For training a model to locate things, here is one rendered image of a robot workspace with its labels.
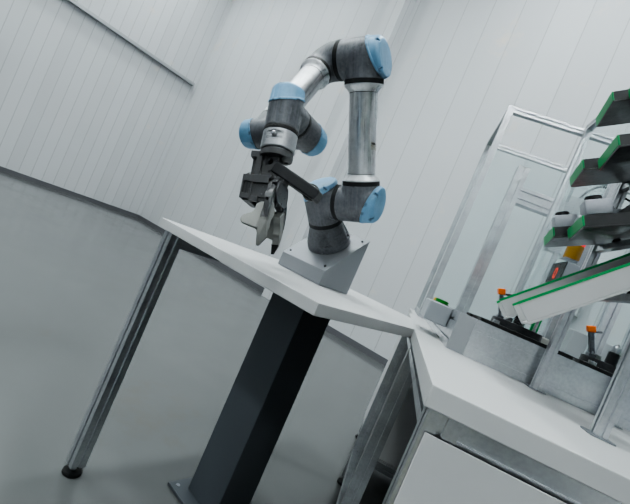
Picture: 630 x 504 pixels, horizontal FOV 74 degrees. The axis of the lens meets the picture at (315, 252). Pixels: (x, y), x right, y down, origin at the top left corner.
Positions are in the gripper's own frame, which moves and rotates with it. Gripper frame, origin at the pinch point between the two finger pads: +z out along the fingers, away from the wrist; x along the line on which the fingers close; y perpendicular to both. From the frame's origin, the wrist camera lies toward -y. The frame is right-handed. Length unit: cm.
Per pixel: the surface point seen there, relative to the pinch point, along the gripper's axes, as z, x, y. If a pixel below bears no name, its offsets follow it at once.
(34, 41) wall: -391, -444, 668
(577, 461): 25, 21, -50
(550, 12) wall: -394, -404, -148
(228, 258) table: 1.3, -18.8, 17.4
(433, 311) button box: 5, -50, -36
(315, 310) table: 11.3, -5.9, -10.3
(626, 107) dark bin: -44, -18, -70
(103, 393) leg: 46, -39, 60
